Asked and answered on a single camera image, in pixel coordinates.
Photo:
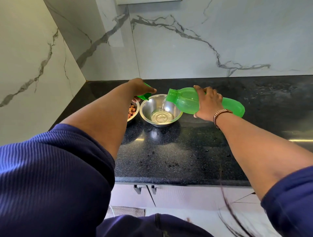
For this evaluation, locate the person's left hand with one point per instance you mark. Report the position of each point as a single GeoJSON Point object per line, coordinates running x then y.
{"type": "Point", "coordinates": [138, 86]}

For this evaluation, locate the person's right hand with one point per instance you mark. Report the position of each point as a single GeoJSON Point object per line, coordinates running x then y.
{"type": "Point", "coordinates": [210, 105]}

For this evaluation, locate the person's right thumb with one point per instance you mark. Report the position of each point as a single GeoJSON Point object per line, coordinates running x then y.
{"type": "Point", "coordinates": [196, 115]}

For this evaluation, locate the person's left fingers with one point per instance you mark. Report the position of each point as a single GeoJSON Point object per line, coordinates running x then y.
{"type": "Point", "coordinates": [150, 90]}

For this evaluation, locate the green bottle cap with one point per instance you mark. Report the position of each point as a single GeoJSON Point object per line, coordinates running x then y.
{"type": "Point", "coordinates": [145, 96]}

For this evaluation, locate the green plastic bottle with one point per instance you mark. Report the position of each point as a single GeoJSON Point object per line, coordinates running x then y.
{"type": "Point", "coordinates": [185, 101]}

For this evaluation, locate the person's left forearm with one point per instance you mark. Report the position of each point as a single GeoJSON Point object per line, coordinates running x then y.
{"type": "Point", "coordinates": [102, 114]}

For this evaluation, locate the person's right forearm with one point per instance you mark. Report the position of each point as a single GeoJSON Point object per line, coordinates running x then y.
{"type": "Point", "coordinates": [256, 151]}

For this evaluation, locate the large steel bowl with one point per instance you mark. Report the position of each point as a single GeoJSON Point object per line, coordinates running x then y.
{"type": "Point", "coordinates": [149, 109]}

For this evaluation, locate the rose gold wristwatch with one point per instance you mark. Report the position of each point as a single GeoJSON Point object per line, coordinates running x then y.
{"type": "Point", "coordinates": [220, 112]}

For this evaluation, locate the pile of brown nuts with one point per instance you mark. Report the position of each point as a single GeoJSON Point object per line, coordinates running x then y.
{"type": "Point", "coordinates": [132, 111]}

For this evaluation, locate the small steel bowl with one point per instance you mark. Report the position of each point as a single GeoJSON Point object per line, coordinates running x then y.
{"type": "Point", "coordinates": [137, 114]}

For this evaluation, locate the wide white cabinet door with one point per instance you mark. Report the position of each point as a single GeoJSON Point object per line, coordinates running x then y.
{"type": "Point", "coordinates": [195, 197]}

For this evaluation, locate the narrow white cabinet door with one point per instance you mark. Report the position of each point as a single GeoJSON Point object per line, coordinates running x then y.
{"type": "Point", "coordinates": [129, 197]}

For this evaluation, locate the beige floor mat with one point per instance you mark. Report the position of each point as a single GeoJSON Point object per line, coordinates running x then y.
{"type": "Point", "coordinates": [127, 211]}

